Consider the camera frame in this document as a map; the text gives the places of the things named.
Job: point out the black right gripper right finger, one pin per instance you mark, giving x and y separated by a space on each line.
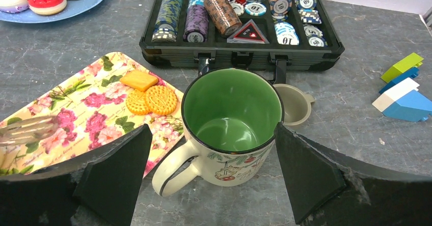
326 187

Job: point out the round orange biscuit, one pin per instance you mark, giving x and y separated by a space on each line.
160 100
135 102

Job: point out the round orange biscuit lower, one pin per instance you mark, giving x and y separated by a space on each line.
135 102

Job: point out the square yellow biscuit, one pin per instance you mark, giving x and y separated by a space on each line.
139 80

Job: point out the silver serving tongs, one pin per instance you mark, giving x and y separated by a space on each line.
29 131

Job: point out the black poker chip case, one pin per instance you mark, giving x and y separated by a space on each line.
302 57

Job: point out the red glazed donut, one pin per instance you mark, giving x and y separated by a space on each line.
47 7

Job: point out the blue three-tier cake stand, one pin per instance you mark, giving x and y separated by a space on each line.
73 8

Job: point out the green-inside floral mug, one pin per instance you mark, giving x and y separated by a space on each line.
229 117

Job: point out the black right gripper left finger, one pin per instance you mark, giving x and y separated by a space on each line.
105 181

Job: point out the small beige cup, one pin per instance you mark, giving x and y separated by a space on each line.
297 104

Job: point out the floral rectangular tray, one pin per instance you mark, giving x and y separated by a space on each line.
91 106

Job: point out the colourful toy block stack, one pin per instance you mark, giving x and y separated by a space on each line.
400 97

